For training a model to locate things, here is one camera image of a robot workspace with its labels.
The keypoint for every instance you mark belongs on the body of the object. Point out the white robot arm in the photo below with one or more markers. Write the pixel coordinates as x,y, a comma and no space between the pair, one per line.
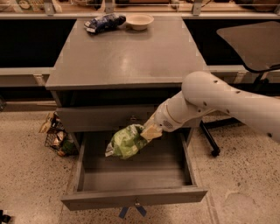
201,93

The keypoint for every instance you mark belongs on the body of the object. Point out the long wooden counter shelf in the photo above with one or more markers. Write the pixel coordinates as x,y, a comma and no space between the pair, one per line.
179,8

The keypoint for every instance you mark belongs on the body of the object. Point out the blue chip bag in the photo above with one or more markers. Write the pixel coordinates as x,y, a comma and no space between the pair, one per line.
103,23

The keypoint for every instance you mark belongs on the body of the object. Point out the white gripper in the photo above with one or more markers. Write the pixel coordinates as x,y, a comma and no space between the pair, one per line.
162,119

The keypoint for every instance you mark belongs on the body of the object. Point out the wire basket of snacks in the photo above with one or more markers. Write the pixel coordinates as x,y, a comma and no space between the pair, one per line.
56,136

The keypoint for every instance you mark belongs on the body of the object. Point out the open grey middle drawer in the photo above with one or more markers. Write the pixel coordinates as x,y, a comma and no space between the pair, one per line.
160,173

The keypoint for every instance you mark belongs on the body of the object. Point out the closed grey top drawer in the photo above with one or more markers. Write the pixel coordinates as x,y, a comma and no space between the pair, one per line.
116,117

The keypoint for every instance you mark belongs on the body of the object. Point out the white shallow bowl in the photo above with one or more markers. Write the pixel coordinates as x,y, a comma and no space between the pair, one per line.
139,22

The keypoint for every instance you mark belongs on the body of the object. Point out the grey wooden drawer cabinet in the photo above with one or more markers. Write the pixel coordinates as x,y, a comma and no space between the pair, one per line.
123,67

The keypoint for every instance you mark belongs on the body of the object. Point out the green jalapeno chip bag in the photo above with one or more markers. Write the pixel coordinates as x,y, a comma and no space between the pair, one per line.
127,142

